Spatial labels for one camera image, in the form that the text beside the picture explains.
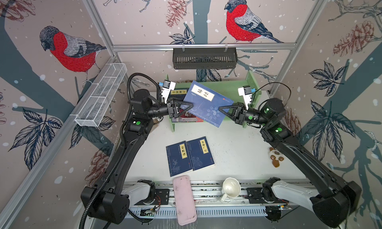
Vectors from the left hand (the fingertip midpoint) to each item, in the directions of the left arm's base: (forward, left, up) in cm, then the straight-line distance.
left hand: (189, 106), depth 59 cm
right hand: (-2, -11, -2) cm, 12 cm away
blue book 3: (+20, +7, -13) cm, 24 cm away
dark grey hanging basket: (+56, -10, -13) cm, 59 cm away
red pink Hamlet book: (+14, +2, -27) cm, 31 cm away
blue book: (-6, +7, -41) cm, 42 cm away
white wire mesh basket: (+12, +48, -11) cm, 51 cm away
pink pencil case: (-29, +3, -38) cm, 48 cm away
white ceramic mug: (-22, -21, -40) cm, 50 cm away
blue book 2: (-3, -5, -41) cm, 41 cm away
